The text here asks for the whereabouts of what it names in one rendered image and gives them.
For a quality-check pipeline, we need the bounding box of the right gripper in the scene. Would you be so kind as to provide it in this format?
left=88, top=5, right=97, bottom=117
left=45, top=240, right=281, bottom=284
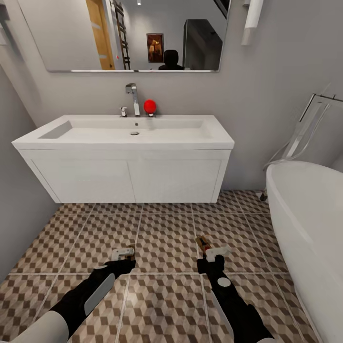
left=197, top=253, right=224, bottom=278

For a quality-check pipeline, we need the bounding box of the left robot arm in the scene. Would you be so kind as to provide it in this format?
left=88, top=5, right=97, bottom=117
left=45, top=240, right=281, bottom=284
left=9, top=247, right=136, bottom=343

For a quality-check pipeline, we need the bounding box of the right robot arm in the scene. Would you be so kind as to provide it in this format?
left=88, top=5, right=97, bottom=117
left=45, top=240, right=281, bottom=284
left=197, top=247, right=278, bottom=343

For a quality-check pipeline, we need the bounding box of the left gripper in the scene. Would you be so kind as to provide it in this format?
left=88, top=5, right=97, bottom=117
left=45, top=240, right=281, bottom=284
left=105, top=259, right=136, bottom=277

